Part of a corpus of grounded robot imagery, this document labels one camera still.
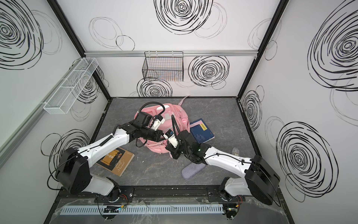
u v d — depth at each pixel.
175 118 0.99
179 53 0.92
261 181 0.41
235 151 0.89
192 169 0.79
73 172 0.42
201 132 0.98
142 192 0.75
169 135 0.68
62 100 0.72
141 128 0.65
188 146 0.60
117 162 0.84
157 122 0.75
